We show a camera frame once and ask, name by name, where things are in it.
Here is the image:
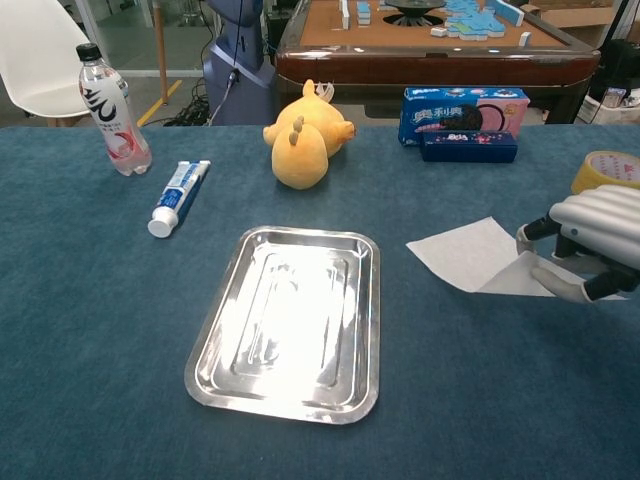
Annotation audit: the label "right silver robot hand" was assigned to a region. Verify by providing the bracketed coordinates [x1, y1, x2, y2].
[514, 184, 640, 305]

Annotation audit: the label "translucent white paper sheet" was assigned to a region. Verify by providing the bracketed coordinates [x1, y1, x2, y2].
[405, 215, 631, 301]

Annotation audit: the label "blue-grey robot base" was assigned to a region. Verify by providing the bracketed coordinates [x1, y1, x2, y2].
[202, 0, 277, 127]

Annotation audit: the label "silver metal tray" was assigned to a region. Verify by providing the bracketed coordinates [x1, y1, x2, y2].
[183, 225, 381, 426]

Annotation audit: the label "yellow tape roll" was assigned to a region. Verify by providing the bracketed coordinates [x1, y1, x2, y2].
[570, 150, 640, 197]

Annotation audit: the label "white storage box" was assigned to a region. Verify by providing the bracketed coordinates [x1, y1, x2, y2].
[582, 87, 640, 125]

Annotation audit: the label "small dark blue box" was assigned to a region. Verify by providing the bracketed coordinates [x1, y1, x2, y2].
[418, 130, 519, 164]

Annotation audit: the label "blue pink cookie box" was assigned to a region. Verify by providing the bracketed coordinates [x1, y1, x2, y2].
[398, 86, 531, 148]

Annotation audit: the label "brown cardboard box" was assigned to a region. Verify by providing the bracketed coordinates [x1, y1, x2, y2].
[529, 0, 626, 49]

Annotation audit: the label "blue mahjong tile row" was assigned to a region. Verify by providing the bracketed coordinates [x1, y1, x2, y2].
[487, 0, 525, 26]
[339, 0, 374, 29]

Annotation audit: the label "blue mahjong tile pile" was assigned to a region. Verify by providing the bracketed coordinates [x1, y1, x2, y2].
[444, 0, 506, 40]

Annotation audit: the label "brown mahjong table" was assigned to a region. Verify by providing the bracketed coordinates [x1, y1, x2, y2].
[273, 0, 602, 126]

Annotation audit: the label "black mahjong table centre dish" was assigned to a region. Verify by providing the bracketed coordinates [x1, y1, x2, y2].
[383, 0, 446, 25]

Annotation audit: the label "yellow plush duck toy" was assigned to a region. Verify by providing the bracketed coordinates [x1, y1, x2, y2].
[262, 78, 358, 192]

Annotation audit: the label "blue white toothpaste tube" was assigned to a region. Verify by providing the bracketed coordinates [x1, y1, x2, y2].
[147, 159, 212, 239]

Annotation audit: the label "brown wooden pole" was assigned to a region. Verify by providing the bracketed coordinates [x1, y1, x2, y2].
[152, 0, 170, 106]

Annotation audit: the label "clear drink bottle black cap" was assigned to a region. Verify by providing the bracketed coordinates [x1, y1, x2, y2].
[75, 43, 153, 177]

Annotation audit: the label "blue table cloth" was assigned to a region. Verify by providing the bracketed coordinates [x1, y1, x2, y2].
[0, 123, 640, 480]

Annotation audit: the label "white chair wooden legs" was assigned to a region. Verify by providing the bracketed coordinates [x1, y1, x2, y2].
[0, 0, 96, 128]

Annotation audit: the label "black cable bundle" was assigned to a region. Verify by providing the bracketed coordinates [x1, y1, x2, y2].
[164, 79, 214, 127]

